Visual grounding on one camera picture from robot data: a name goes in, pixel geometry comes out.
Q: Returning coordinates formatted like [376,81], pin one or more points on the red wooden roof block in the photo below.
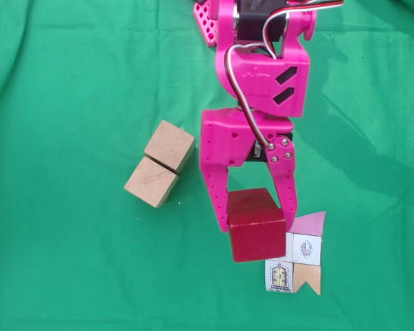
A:
[255,238]

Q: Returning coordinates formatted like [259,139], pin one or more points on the paper house picture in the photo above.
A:
[308,272]

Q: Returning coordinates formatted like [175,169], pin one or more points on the wooden cube balcony window print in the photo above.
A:
[169,145]

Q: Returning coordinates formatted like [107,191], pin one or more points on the wooden cube round window print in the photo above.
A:
[151,181]

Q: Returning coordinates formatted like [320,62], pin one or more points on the green cloth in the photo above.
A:
[55,241]

